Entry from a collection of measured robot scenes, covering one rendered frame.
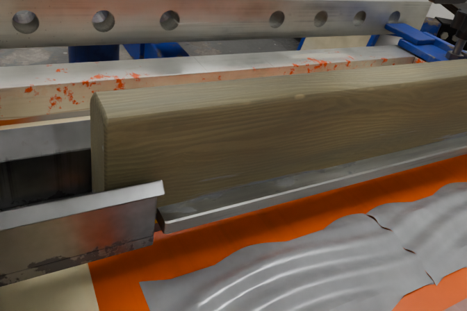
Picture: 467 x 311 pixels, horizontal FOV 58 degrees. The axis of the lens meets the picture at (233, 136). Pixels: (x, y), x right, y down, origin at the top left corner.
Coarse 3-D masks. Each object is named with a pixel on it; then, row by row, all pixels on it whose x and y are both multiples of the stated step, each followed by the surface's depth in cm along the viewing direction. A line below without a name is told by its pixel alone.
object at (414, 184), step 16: (448, 160) 42; (464, 160) 43; (384, 176) 38; (400, 176) 38; (416, 176) 39; (432, 176) 39; (448, 176) 40; (464, 176) 40; (352, 192) 35; (368, 192) 35; (384, 192) 36; (400, 192) 36; (416, 192) 37; (432, 192) 37; (368, 208) 34; (464, 272) 30; (448, 288) 28; (464, 288) 28; (464, 304) 27
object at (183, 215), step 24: (432, 144) 36; (456, 144) 37; (336, 168) 31; (360, 168) 31; (384, 168) 32; (408, 168) 34; (240, 192) 27; (264, 192) 27; (288, 192) 27; (312, 192) 29; (168, 216) 24; (192, 216) 24; (216, 216) 25
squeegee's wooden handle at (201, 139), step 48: (96, 96) 21; (144, 96) 22; (192, 96) 22; (240, 96) 23; (288, 96) 25; (336, 96) 26; (384, 96) 29; (432, 96) 32; (96, 144) 22; (144, 144) 21; (192, 144) 23; (240, 144) 25; (288, 144) 27; (336, 144) 29; (384, 144) 32; (192, 192) 25
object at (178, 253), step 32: (224, 224) 30; (256, 224) 30; (288, 224) 31; (320, 224) 31; (128, 256) 26; (160, 256) 26; (192, 256) 27; (224, 256) 27; (96, 288) 24; (128, 288) 24
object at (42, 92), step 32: (64, 64) 38; (96, 64) 39; (128, 64) 40; (160, 64) 41; (192, 64) 42; (224, 64) 44; (256, 64) 45; (288, 64) 46; (320, 64) 48; (352, 64) 51; (384, 64) 54; (0, 96) 33; (32, 96) 34; (64, 96) 36
